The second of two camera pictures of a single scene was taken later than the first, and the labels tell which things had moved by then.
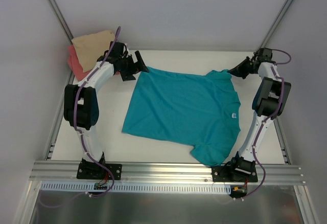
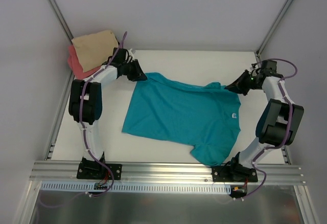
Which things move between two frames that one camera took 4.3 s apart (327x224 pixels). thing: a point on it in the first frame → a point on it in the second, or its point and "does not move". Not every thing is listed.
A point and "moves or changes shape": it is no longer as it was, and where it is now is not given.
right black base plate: (234, 174) does not move
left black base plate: (94, 171) does not move
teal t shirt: (200, 110) moves or changes shape
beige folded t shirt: (89, 47) does not move
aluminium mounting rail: (163, 172) does not move
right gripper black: (247, 66) → (246, 81)
